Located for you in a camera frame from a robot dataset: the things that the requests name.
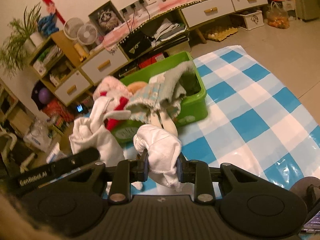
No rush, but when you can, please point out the white cloth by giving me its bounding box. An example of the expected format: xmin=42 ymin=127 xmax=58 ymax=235
xmin=133 ymin=124 xmax=182 ymax=192

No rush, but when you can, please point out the pink santa plush toy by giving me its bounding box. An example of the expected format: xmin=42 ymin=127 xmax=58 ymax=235
xmin=69 ymin=76 xmax=132 ymax=167

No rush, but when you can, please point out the rag doll blue dress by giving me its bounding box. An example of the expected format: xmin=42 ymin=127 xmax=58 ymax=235
xmin=125 ymin=72 xmax=186 ymax=136

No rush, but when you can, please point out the grey towel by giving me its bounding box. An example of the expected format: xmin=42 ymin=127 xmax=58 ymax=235
xmin=158 ymin=61 xmax=199 ymax=102

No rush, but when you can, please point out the smartphone on stand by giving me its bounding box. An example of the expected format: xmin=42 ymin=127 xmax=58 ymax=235
xmin=302 ymin=212 xmax=320 ymax=233

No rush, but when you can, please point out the blue white checkered tablecloth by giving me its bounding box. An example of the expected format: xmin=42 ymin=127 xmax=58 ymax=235
xmin=178 ymin=46 xmax=319 ymax=189

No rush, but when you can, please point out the purple ball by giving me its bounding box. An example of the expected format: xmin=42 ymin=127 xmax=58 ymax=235
xmin=38 ymin=87 xmax=53 ymax=105

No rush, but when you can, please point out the green plastic bin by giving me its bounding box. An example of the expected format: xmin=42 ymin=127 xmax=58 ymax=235
xmin=111 ymin=51 xmax=208 ymax=144

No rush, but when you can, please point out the wooden shelf cabinet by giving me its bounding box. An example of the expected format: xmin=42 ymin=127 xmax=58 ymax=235
xmin=28 ymin=30 xmax=81 ymax=94

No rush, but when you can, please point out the potted green plant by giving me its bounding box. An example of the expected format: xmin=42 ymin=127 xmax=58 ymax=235
xmin=1 ymin=3 xmax=41 ymax=78

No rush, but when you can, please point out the blue plush toy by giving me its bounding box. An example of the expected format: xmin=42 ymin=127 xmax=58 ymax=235
xmin=37 ymin=14 xmax=59 ymax=37

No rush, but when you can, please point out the white desk fan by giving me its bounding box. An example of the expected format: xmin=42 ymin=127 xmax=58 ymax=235
xmin=63 ymin=17 xmax=84 ymax=40
xmin=77 ymin=23 xmax=98 ymax=46

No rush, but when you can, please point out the pink table runner cloth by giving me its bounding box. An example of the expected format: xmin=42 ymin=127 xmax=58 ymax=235
xmin=102 ymin=0 xmax=201 ymax=52

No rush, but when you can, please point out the egg tray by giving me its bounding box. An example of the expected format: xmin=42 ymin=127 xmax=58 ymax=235
xmin=204 ymin=26 xmax=238 ymax=42

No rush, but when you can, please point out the framed raccoon picture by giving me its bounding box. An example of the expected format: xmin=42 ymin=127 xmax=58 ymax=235
xmin=88 ymin=1 xmax=124 ymax=35

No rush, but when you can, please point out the white storage box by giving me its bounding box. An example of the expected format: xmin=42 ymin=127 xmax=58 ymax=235
xmin=230 ymin=10 xmax=264 ymax=31

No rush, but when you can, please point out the bag of oranges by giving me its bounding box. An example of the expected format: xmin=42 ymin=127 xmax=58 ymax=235
xmin=266 ymin=1 xmax=290 ymax=29

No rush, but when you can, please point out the white drawer tv cabinet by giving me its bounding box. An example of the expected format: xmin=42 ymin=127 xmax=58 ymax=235
xmin=54 ymin=0 xmax=267 ymax=106

